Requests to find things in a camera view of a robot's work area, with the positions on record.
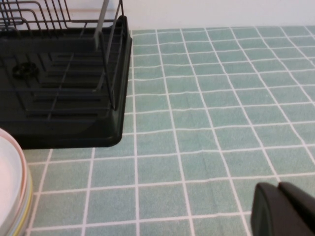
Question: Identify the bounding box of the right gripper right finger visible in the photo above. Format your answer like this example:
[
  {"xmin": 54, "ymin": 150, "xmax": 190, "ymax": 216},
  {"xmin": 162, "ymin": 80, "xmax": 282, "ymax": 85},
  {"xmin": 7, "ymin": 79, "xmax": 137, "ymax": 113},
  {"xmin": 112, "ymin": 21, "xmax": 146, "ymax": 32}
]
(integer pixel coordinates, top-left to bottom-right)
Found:
[{"xmin": 279, "ymin": 181, "xmax": 315, "ymax": 236}]

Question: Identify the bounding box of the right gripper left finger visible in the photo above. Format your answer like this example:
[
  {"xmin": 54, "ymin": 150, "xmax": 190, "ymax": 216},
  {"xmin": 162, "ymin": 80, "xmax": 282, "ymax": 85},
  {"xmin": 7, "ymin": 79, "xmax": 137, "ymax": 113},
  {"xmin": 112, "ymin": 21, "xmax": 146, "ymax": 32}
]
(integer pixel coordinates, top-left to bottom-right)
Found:
[{"xmin": 250, "ymin": 182, "xmax": 313, "ymax": 236}]

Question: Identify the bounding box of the black dish drying rack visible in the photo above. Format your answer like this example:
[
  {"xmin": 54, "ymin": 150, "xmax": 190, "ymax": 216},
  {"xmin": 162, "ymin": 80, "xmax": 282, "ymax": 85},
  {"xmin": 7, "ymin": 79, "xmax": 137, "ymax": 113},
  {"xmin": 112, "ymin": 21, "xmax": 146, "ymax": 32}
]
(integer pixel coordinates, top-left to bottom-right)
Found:
[{"xmin": 0, "ymin": 15, "xmax": 133, "ymax": 150}]

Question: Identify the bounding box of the pale yellow plate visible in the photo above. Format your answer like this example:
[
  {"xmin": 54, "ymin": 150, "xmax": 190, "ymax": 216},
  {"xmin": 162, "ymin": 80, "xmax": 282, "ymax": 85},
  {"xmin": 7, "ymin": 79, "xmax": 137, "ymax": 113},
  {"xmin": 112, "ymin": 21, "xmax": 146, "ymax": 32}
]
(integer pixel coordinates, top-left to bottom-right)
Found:
[{"xmin": 9, "ymin": 169, "xmax": 34, "ymax": 236}]

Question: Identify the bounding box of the pink round plate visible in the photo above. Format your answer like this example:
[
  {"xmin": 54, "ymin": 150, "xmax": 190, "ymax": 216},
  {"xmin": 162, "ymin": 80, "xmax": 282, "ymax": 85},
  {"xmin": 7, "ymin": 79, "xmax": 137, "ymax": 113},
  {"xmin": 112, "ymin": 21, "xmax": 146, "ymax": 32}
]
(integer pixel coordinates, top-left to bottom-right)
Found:
[{"xmin": 0, "ymin": 127, "xmax": 28, "ymax": 236}]

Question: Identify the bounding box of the green checkered tablecloth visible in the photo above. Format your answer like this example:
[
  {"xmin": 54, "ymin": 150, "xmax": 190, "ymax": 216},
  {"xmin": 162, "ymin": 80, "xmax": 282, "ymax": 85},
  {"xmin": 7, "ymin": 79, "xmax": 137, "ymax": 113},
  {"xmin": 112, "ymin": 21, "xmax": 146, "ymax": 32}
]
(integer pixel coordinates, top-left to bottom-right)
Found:
[{"xmin": 23, "ymin": 26, "xmax": 315, "ymax": 236}]

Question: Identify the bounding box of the black wire dish rack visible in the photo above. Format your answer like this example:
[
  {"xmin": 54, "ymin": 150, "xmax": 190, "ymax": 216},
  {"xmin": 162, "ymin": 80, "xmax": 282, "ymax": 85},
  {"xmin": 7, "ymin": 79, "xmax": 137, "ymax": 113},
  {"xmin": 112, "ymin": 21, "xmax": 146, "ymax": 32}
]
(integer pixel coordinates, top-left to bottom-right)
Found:
[{"xmin": 0, "ymin": 0, "xmax": 124, "ymax": 121}]

